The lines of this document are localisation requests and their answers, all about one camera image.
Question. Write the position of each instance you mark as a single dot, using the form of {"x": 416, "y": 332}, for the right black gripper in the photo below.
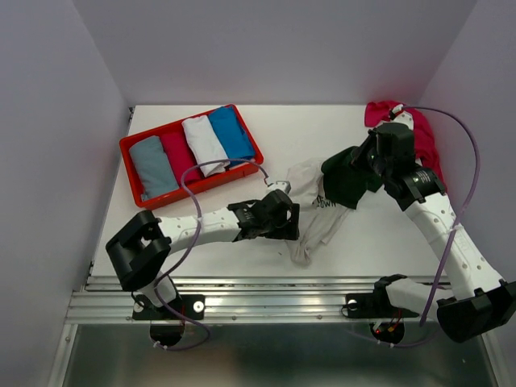
{"x": 359, "y": 158}

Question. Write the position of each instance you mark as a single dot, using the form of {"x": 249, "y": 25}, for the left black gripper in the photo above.
{"x": 288, "y": 229}

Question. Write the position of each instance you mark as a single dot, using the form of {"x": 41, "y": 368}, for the cream and green t-shirt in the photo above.
{"x": 326, "y": 190}

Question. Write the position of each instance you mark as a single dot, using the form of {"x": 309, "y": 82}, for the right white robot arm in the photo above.
{"x": 479, "y": 299}

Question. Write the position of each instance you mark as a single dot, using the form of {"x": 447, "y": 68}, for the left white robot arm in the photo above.
{"x": 138, "y": 251}

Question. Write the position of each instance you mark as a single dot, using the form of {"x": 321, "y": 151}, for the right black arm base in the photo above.
{"x": 375, "y": 304}

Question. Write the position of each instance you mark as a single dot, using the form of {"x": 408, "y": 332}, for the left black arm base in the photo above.
{"x": 190, "y": 305}

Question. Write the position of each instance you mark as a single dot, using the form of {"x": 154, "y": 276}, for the magenta crumpled t-shirt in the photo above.
{"x": 424, "y": 140}

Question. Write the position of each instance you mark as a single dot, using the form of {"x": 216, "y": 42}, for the white rolled t-shirt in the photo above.
{"x": 205, "y": 145}

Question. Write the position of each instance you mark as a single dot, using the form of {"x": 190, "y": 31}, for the blue rolled t-shirt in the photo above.
{"x": 230, "y": 140}

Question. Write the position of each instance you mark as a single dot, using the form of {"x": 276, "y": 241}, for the magenta rolled t-shirt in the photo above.
{"x": 178, "y": 152}

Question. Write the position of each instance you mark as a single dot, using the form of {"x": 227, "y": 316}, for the grey rolled t-shirt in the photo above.
{"x": 153, "y": 168}

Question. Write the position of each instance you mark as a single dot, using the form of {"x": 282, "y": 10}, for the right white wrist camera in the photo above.
{"x": 398, "y": 114}

